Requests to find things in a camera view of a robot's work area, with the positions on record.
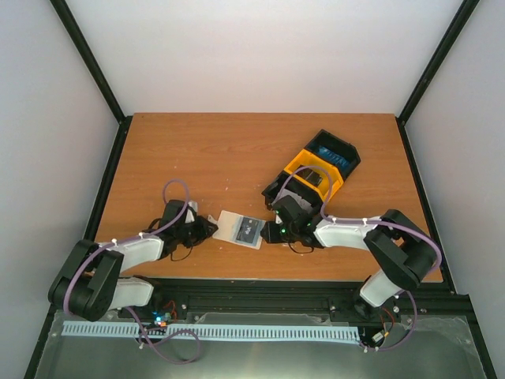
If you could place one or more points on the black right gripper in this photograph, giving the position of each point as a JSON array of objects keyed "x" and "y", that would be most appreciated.
[{"x": 271, "y": 235}]

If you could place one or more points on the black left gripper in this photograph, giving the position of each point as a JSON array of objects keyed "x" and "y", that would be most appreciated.
[{"x": 204, "y": 232}]

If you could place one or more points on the beige card holder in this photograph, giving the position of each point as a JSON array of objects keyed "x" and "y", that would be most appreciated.
[{"x": 227, "y": 223}]

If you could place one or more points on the black VIP card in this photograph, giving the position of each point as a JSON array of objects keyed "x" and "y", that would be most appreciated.
[{"x": 248, "y": 231}]

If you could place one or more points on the black card stack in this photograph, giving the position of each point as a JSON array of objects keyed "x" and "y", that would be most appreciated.
[{"x": 310, "y": 176}]

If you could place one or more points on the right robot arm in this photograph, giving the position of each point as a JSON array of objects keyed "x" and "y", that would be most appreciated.
[{"x": 404, "y": 253}]

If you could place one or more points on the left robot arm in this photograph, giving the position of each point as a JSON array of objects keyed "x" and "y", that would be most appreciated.
[{"x": 90, "y": 282}]

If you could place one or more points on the white card stack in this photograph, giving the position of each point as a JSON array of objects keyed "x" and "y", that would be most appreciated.
[{"x": 303, "y": 203}]

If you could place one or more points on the black left card bin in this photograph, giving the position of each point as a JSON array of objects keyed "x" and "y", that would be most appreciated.
[{"x": 306, "y": 197}]

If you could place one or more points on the black card bin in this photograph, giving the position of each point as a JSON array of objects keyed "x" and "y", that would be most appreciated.
[
  {"x": 339, "y": 146},
  {"x": 306, "y": 197}
]

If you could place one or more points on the yellow middle card bin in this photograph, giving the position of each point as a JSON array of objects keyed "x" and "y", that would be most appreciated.
[{"x": 332, "y": 180}]

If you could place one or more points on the blue card stack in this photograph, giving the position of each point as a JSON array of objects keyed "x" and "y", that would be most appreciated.
[{"x": 332, "y": 157}]

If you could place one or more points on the black right card bin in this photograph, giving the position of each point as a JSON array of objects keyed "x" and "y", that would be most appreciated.
[{"x": 339, "y": 146}]

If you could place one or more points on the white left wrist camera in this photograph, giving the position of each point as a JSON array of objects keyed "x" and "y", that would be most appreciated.
[{"x": 191, "y": 212}]

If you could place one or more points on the black front frame rail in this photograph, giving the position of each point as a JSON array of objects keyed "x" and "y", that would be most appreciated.
[{"x": 334, "y": 300}]

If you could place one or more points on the light blue cable duct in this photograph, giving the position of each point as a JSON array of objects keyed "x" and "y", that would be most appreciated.
[{"x": 233, "y": 333}]

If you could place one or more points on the black frame post left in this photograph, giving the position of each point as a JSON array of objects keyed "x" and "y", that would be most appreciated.
[{"x": 79, "y": 41}]

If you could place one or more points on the black frame post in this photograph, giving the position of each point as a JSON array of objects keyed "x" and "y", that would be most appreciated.
[
  {"x": 79, "y": 41},
  {"x": 453, "y": 31}
]

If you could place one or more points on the black frame post right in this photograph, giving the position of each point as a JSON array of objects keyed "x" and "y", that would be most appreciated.
[{"x": 453, "y": 31}]

